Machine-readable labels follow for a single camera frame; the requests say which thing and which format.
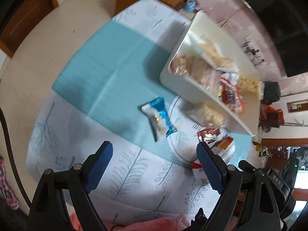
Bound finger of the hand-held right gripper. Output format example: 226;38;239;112
238;159;259;174

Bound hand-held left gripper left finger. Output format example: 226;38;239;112
26;141;113;231

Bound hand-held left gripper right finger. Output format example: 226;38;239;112
196;141;281;231

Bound dark brown red packet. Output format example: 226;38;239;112
197;128;222;142

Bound clear bag yellow puffs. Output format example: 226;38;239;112
180;101;228;128

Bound red label nut bar packet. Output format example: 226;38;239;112
219;73;243;112

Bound small blue snack packet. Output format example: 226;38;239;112
138;97;178;142

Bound white plastic storage bin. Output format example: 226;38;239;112
159;12;263;137

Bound brown wafer packet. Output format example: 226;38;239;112
188;55;222;87

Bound small clear nut bar packet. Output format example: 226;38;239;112
172;55;189;75

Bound toast bread packet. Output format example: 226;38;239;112
192;41;235;68

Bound pink fleece garment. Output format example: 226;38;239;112
70;214;193;231

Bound dark green appliance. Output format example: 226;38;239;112
261;82;281;104

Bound tree print tablecloth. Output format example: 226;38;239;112
25;0;253;224

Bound pink patterned shoe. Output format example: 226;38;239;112
0;156;20;210

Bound black television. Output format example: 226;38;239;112
241;0;308;77

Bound small blue jar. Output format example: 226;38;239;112
185;0;198;12

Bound wooden door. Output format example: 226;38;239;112
0;0;59;59

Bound white wall power sockets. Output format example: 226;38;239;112
241;36;265;65

